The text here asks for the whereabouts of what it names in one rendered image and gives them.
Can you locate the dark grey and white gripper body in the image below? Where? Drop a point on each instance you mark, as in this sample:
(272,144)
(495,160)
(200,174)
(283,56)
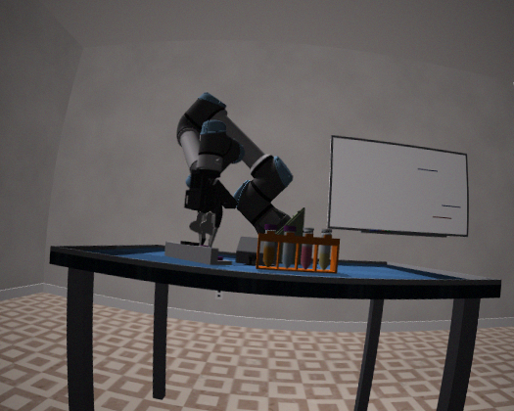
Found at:
(203,199)

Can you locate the blue flat work mat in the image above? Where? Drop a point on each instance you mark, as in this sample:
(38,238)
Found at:
(249,268)

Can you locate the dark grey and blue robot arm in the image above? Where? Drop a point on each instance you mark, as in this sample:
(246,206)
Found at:
(253,198)

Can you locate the white button housing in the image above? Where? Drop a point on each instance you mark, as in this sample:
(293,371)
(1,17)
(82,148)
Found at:
(248,245)

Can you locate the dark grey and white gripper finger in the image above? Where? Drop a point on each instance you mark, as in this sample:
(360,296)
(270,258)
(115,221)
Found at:
(195,226)
(212,223)

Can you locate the black table edge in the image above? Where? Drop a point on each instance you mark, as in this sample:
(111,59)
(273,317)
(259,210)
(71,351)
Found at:
(85,251)

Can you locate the orange tube rack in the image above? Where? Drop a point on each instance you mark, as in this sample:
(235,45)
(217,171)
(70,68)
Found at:
(308,239)

